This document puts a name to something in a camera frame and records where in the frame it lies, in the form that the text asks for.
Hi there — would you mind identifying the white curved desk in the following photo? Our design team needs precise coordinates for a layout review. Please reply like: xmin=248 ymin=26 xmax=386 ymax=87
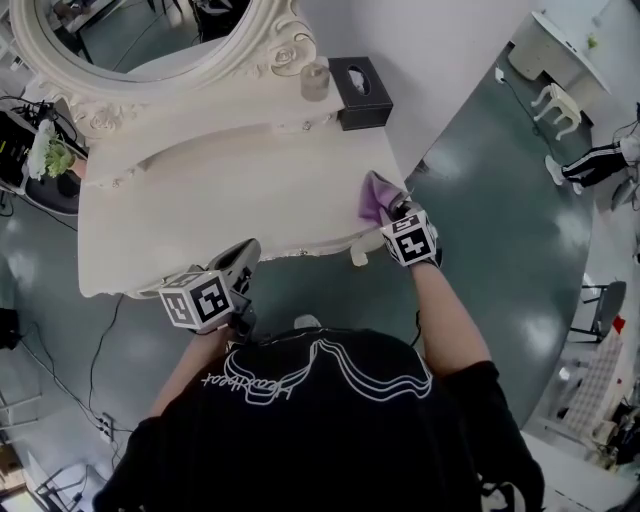
xmin=507 ymin=9 xmax=614 ymax=99

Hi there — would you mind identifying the purple cloth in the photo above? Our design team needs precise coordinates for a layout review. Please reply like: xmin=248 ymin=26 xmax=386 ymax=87
xmin=357 ymin=169 xmax=409 ymax=226

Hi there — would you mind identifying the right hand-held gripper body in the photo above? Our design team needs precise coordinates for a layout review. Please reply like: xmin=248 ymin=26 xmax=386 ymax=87
xmin=379 ymin=209 xmax=444 ymax=269

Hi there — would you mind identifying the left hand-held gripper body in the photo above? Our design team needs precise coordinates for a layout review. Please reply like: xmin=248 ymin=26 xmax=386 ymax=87
xmin=158 ymin=267 xmax=259 ymax=341

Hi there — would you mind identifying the person's black t-shirt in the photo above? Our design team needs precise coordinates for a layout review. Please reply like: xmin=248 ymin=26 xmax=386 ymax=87
xmin=92 ymin=327 xmax=546 ymax=512

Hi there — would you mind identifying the grey chair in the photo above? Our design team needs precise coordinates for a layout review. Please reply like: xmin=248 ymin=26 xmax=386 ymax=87
xmin=569 ymin=281 xmax=629 ymax=344

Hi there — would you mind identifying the white ornate oval mirror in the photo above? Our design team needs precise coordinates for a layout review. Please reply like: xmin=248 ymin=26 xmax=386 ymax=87
xmin=8 ymin=0 xmax=346 ymax=189

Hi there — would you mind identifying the person's left forearm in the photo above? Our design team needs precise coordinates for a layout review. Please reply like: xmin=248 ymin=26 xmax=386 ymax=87
xmin=148 ymin=327 xmax=236 ymax=419

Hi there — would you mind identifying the person's right forearm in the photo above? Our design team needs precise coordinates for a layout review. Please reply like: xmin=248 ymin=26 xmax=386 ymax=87
xmin=409 ymin=262 xmax=494 ymax=374

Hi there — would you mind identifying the glass candle jar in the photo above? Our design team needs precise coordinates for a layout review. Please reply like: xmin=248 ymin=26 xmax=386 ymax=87
xmin=299 ymin=62 xmax=332 ymax=102

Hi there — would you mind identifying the white stool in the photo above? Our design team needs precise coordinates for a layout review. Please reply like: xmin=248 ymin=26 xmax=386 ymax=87
xmin=530 ymin=82 xmax=584 ymax=141

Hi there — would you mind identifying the white dressing table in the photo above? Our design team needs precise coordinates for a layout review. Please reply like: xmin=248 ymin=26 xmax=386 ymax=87
xmin=76 ymin=114 xmax=410 ymax=300

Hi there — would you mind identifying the black tissue box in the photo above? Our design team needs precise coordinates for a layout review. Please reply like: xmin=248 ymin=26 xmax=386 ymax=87
xmin=327 ymin=56 xmax=395 ymax=132

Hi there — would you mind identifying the white flower bouquet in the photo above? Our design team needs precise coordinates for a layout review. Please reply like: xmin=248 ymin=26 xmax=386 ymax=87
xmin=25 ymin=118 xmax=76 ymax=182

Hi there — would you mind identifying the white quilted panel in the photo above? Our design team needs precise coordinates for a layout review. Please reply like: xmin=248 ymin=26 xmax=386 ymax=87
xmin=564 ymin=334 xmax=629 ymax=431

